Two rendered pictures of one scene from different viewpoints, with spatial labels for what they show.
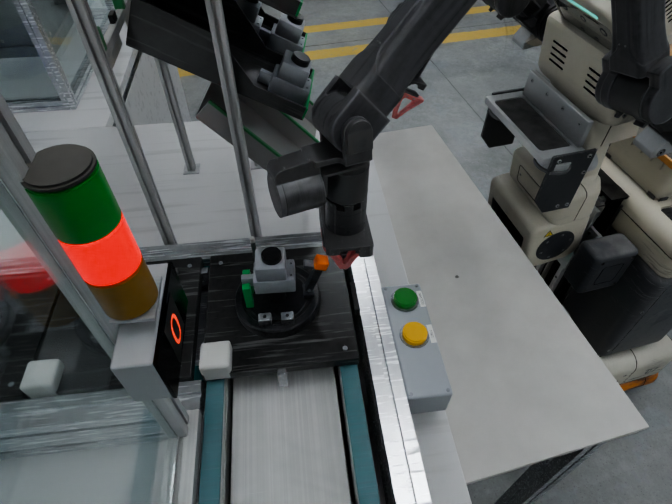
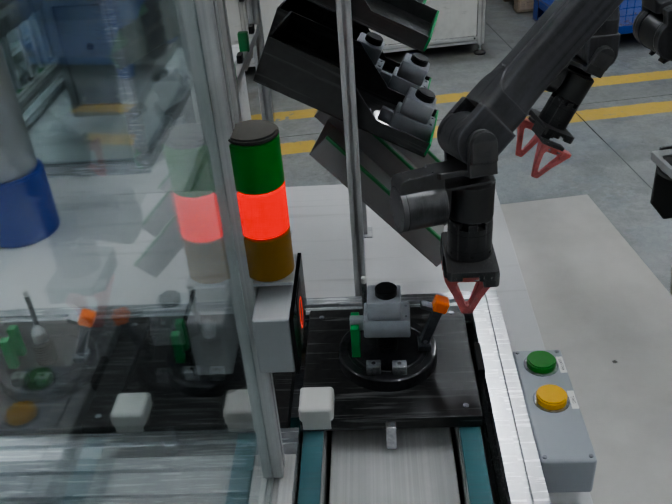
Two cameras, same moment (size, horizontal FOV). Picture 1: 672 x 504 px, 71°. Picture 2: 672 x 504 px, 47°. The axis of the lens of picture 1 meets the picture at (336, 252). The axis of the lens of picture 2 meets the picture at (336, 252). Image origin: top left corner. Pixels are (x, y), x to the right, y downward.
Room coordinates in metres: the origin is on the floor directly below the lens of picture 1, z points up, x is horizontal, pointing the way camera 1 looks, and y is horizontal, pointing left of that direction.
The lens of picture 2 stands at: (-0.38, 0.00, 1.70)
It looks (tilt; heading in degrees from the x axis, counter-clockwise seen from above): 33 degrees down; 11
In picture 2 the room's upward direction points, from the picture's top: 5 degrees counter-clockwise
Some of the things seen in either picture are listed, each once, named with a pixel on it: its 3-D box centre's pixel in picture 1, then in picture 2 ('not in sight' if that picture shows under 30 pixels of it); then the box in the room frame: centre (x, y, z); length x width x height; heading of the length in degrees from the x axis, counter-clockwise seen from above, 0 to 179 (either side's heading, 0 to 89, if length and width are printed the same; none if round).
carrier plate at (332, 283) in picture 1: (278, 305); (388, 362); (0.46, 0.10, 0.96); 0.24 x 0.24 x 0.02; 7
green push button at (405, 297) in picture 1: (404, 299); (541, 364); (0.47, -0.12, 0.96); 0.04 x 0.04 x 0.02
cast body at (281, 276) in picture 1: (267, 268); (379, 308); (0.46, 0.11, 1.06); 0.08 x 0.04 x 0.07; 95
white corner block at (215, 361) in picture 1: (216, 360); (316, 408); (0.35, 0.18, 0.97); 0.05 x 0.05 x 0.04; 7
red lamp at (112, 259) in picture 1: (100, 244); (261, 205); (0.26, 0.19, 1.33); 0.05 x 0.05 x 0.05
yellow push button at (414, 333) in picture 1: (414, 334); (551, 399); (0.40, -0.13, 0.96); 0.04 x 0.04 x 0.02
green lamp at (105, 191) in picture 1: (75, 197); (255, 159); (0.26, 0.19, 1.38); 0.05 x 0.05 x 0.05
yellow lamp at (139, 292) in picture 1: (121, 282); (267, 248); (0.26, 0.19, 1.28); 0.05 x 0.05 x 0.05
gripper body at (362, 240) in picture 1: (345, 211); (469, 238); (0.47, -0.01, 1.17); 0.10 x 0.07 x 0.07; 7
